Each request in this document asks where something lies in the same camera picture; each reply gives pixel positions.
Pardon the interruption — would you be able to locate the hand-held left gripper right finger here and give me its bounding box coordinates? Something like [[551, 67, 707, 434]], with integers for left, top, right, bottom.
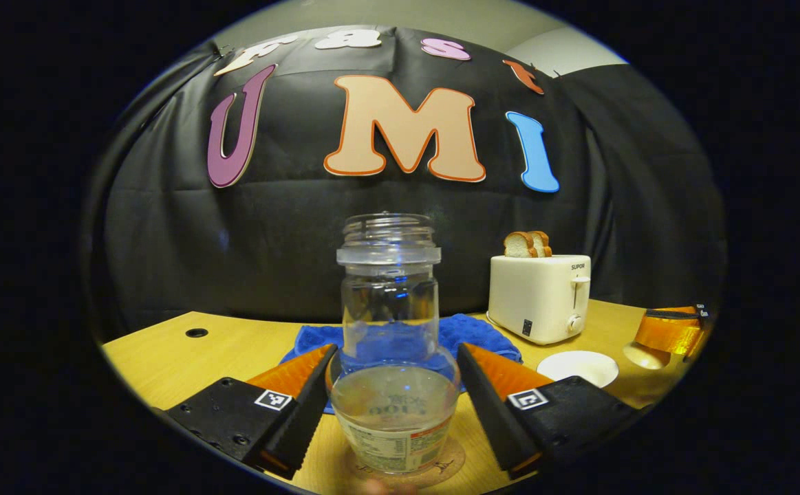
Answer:
[[455, 342, 641, 481]]

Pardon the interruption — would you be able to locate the cream toaster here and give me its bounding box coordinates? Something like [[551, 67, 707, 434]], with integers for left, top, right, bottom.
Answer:
[[486, 254, 592, 347]]

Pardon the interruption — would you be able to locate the clear water bottle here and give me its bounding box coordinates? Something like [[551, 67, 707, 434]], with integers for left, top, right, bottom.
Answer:
[[329, 212, 462, 476]]

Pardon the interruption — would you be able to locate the blue towel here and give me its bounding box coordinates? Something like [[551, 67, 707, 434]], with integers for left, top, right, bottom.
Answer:
[[279, 313, 524, 415]]

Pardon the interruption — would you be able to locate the cream teacup lid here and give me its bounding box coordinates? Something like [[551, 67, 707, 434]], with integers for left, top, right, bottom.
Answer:
[[623, 341, 673, 371]]

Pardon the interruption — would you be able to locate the black backdrop cloth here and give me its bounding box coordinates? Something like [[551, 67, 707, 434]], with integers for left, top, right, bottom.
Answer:
[[83, 24, 727, 344]]

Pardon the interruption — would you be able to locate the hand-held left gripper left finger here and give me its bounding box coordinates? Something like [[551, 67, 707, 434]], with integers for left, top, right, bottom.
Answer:
[[164, 344, 340, 481]]

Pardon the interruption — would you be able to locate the round cork coaster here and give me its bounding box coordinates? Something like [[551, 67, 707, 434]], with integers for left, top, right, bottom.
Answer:
[[343, 432, 467, 491]]

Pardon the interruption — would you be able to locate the cream teacup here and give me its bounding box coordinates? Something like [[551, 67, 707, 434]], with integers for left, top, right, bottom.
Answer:
[[537, 350, 620, 390]]

